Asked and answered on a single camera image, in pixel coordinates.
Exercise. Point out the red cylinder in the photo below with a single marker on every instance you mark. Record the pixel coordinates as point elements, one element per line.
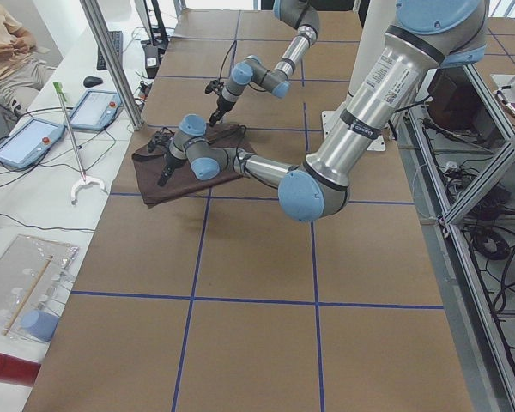
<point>17,371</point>

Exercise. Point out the brown t-shirt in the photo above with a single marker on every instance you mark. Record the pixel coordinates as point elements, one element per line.
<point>148,167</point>

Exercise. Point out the near teach pendant tablet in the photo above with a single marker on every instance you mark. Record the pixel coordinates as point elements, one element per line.
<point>30,143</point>

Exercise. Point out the aluminium frame post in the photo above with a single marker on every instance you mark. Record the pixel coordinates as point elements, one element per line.
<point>99,30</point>

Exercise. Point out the clear plastic bag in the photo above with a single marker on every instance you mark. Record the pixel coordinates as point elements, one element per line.
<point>19,264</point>

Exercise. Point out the blue plastic cup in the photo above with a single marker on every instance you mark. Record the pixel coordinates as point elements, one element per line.
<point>39,324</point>

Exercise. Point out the seated person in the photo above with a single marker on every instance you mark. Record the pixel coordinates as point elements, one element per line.
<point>22,75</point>

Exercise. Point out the reacher grabber stick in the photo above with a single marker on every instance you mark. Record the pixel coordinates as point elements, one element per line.
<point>84,179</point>

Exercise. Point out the far teach pendant tablet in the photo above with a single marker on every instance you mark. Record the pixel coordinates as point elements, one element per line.
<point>95,110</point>

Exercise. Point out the black computer mouse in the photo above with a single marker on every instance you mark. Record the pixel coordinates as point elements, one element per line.
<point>92,81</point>

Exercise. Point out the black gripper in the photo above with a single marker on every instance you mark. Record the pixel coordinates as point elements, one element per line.
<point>171,161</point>
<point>221,104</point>

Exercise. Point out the teach pendant tablet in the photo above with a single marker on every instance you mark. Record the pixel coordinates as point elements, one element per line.
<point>95,110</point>
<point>30,143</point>

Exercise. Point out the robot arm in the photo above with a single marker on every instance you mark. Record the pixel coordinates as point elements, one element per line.
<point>300,16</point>
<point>423,35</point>

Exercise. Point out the brown paper table cover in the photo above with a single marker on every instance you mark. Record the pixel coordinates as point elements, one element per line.
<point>220,302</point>

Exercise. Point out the wooden stick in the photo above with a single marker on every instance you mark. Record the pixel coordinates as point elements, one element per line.
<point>8,327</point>

